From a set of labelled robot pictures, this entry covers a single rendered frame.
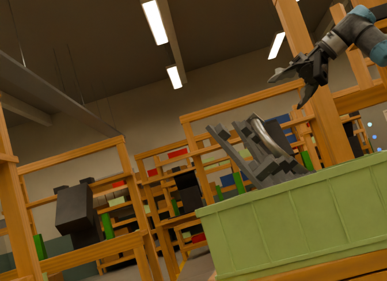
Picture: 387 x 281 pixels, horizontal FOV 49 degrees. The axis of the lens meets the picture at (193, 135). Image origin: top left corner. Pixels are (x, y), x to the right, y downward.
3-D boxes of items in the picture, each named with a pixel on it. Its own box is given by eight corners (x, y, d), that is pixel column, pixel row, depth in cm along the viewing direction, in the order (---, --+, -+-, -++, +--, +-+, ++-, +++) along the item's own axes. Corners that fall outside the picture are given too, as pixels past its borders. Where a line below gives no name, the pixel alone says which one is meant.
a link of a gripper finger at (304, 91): (300, 103, 144) (307, 78, 140) (307, 111, 139) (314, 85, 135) (292, 102, 144) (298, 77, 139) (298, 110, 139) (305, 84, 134)
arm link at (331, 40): (352, 50, 129) (336, 33, 126) (340, 61, 131) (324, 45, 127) (341, 42, 136) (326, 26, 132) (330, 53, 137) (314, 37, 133)
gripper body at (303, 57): (300, 78, 141) (329, 51, 138) (310, 88, 134) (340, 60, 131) (286, 64, 138) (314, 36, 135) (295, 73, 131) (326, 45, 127)
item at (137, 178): (213, 240, 1066) (188, 155, 1101) (99, 276, 1068) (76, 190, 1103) (214, 238, 1120) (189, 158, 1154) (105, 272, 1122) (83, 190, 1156)
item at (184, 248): (332, 215, 827) (293, 107, 862) (183, 262, 829) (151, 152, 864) (325, 215, 881) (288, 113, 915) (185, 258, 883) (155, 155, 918)
